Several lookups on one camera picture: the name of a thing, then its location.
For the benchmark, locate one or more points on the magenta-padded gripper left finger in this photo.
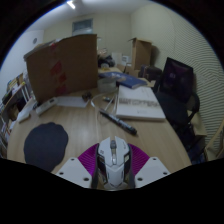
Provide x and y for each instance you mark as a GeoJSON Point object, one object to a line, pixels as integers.
{"type": "Point", "coordinates": [75, 171]}

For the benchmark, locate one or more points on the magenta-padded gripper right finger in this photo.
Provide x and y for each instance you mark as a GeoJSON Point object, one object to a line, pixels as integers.
{"type": "Point", "coordinates": [151, 171]}

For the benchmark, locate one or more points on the white and grey computer mouse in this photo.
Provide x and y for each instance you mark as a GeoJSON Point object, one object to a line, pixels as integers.
{"type": "Point", "coordinates": [113, 166]}

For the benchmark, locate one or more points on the dark grey scalloped mouse pad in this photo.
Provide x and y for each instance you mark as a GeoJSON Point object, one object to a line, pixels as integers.
{"type": "Point", "coordinates": [45, 146]}

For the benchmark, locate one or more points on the black marker pen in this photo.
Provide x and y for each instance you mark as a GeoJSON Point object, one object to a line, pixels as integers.
{"type": "Point", "coordinates": [118, 122]}

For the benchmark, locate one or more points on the white book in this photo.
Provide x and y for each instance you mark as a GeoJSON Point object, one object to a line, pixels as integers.
{"type": "Point", "coordinates": [140, 103]}

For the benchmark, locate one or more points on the white paper sheet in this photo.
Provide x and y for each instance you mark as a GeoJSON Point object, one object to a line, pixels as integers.
{"type": "Point", "coordinates": [72, 101]}

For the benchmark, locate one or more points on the small dark brown object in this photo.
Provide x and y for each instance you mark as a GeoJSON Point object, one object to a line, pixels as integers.
{"type": "Point", "coordinates": [87, 96]}

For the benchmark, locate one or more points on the black office chair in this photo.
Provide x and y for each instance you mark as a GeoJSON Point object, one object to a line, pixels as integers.
{"type": "Point", "coordinates": [175, 96]}

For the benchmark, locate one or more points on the clear plastic container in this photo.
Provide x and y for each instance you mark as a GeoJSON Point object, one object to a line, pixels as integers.
{"type": "Point", "coordinates": [107, 86]}

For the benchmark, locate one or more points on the blue book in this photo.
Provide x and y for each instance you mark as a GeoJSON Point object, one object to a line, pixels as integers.
{"type": "Point", "coordinates": [128, 81]}

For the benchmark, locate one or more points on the shelf unit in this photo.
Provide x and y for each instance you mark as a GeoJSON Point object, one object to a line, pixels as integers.
{"type": "Point", "coordinates": [10, 103]}

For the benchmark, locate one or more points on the large brown cardboard box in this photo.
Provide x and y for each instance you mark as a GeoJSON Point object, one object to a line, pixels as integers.
{"type": "Point", "coordinates": [63, 66]}

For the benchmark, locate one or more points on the black bag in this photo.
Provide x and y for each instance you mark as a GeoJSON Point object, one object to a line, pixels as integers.
{"type": "Point", "coordinates": [106, 62]}

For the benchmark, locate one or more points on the tall open cardboard box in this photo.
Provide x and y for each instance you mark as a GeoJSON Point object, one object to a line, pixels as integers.
{"type": "Point", "coordinates": [141, 55]}

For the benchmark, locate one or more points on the ceiling light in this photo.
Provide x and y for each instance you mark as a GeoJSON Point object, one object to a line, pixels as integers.
{"type": "Point", "coordinates": [70, 4]}

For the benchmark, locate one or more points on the round wall clock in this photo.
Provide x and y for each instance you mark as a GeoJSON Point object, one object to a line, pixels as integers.
{"type": "Point", "coordinates": [34, 40]}

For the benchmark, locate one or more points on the wall window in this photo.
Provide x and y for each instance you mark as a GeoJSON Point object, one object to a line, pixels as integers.
{"type": "Point", "coordinates": [82, 26]}

